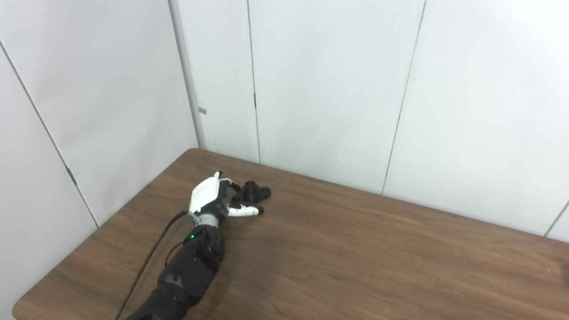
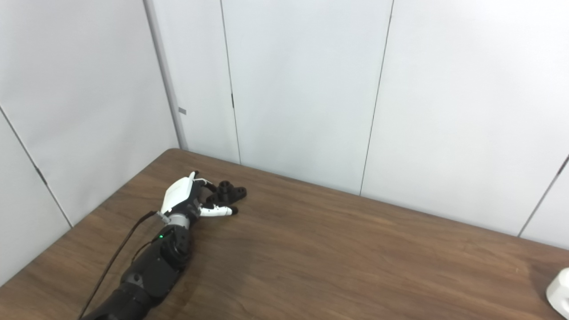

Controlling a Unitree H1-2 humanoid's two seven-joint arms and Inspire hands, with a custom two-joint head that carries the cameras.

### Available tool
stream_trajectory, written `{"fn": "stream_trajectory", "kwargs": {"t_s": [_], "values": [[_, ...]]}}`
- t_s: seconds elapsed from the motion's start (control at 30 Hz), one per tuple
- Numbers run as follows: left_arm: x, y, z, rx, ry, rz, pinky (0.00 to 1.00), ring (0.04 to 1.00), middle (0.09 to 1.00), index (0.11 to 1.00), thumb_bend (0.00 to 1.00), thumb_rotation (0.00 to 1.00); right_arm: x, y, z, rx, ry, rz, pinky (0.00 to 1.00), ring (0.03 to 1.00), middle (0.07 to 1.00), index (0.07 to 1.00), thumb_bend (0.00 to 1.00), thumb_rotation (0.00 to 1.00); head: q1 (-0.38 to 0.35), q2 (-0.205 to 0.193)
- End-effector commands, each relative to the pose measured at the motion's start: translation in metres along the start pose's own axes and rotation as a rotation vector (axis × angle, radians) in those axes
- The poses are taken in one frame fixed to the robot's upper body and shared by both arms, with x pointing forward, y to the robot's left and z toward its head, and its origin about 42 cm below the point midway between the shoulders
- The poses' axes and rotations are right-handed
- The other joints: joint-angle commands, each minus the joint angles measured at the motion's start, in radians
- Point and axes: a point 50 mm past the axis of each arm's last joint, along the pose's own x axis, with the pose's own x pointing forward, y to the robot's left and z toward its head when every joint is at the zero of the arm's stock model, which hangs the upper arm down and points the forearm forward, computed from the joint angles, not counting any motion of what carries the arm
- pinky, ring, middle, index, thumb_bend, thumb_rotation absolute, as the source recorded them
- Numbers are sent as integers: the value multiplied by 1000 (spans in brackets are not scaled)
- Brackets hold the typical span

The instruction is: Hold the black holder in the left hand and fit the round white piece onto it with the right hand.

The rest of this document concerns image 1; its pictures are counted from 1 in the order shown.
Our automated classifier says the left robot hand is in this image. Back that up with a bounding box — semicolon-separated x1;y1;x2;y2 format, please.
188;171;264;225

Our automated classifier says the black flanged holder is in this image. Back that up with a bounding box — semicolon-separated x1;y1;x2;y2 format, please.
231;180;272;208

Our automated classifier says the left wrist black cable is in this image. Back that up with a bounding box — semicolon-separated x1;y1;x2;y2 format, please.
115;211;189;320

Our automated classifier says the grey metal post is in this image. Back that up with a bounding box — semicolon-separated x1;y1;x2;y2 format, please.
167;0;208;150

